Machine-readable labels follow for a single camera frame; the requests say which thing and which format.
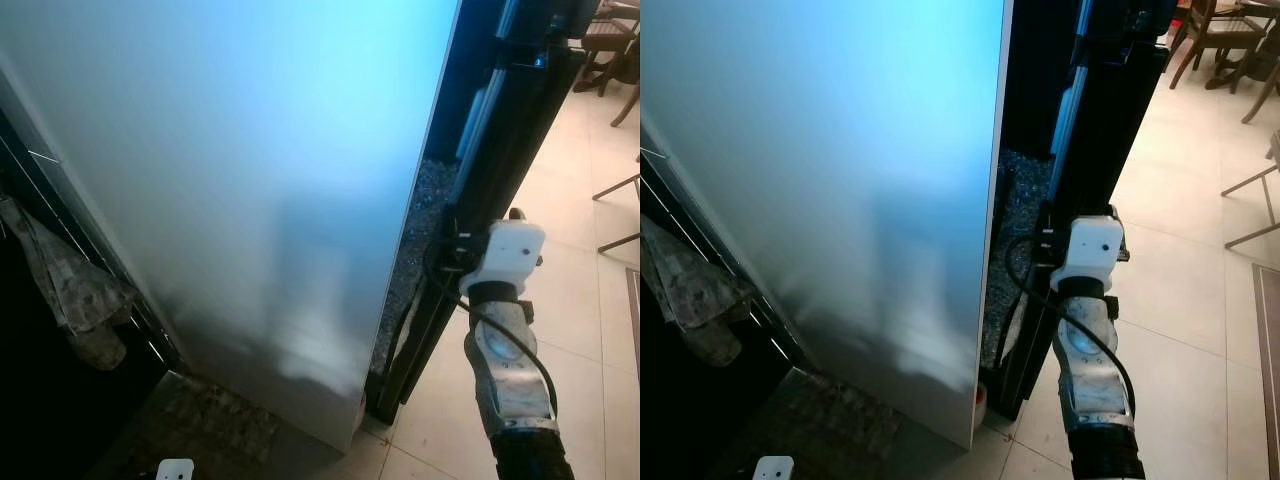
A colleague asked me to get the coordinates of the grey striped floor mat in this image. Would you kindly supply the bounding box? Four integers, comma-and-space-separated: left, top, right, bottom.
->
625, 268, 641, 383
1252, 262, 1280, 480

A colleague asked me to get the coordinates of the light wooden chair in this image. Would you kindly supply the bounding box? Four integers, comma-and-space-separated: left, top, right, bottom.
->
592, 170, 641, 253
1222, 130, 1280, 249

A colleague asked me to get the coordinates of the black fridge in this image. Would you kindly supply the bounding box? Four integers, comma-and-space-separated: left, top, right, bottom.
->
985, 0, 1181, 421
370, 0, 601, 426

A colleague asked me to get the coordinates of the beige patterned hanging cloth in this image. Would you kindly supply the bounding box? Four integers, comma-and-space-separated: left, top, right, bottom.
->
0, 195, 138, 373
640, 215, 758, 367

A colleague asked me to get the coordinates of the dark wooden dining chair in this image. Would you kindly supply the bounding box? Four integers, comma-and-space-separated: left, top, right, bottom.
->
1205, 45, 1280, 126
1168, 0, 1267, 91
575, 3, 638, 95
610, 58, 641, 128

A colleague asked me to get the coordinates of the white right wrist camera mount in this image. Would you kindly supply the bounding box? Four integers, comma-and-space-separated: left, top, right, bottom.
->
1050, 216, 1125, 291
460, 220, 547, 299

